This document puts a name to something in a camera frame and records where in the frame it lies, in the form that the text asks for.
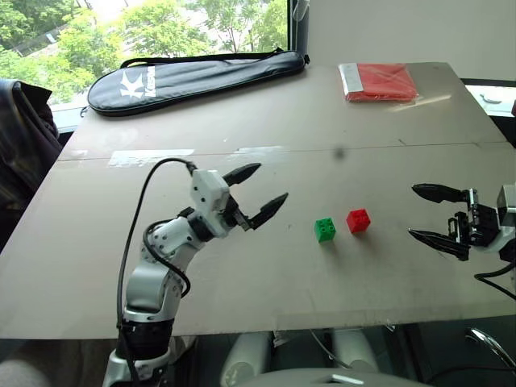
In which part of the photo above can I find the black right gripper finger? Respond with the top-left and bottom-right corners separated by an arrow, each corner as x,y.
407,227 -> 471,263
411,183 -> 469,204

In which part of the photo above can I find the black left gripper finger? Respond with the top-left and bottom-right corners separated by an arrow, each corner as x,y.
246,192 -> 290,231
222,162 -> 263,188

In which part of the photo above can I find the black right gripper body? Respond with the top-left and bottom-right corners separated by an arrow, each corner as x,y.
446,187 -> 503,253

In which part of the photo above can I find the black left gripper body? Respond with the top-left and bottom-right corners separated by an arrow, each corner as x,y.
223,192 -> 253,232

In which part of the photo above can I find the clear tape strip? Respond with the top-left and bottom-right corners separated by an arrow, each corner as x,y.
232,145 -> 290,156
107,149 -> 195,168

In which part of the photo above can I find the green toy brick cube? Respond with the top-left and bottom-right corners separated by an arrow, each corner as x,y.
314,216 -> 338,243

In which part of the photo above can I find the red toy brick cube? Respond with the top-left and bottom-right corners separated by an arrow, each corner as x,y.
345,207 -> 372,235

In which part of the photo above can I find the black racket bag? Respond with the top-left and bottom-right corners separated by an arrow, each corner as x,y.
79,47 -> 311,118

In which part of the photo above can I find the white window ledge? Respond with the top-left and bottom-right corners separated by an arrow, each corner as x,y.
464,82 -> 516,119

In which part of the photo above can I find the chrome curved bar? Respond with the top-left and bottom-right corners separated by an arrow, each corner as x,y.
464,327 -> 516,370

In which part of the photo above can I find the red packet in clear plastic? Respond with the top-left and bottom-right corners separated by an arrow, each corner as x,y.
338,62 -> 420,105

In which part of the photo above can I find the white rounded robot leg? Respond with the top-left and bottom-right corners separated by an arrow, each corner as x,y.
333,329 -> 381,374
223,331 -> 272,385

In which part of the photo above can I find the dark jacket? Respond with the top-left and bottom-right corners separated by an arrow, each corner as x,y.
0,77 -> 64,253

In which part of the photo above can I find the grey rounded object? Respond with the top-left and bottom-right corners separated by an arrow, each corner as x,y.
0,357 -> 46,387

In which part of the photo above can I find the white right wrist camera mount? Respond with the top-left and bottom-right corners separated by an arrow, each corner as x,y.
479,184 -> 516,254

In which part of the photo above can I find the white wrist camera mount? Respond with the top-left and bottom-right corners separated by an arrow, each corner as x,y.
479,184 -> 516,254
189,169 -> 235,239

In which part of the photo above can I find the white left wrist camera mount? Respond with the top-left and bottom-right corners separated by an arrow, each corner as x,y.
189,169 -> 235,239

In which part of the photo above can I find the long black left arm cable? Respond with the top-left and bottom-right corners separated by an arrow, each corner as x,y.
115,157 -> 198,387

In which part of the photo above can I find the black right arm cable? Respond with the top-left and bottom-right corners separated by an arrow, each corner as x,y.
474,260 -> 516,302

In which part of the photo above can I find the short black left arm cable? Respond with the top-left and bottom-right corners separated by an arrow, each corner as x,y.
141,220 -> 192,300

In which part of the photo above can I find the thin cable under table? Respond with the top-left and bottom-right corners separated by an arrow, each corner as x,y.
308,329 -> 352,370

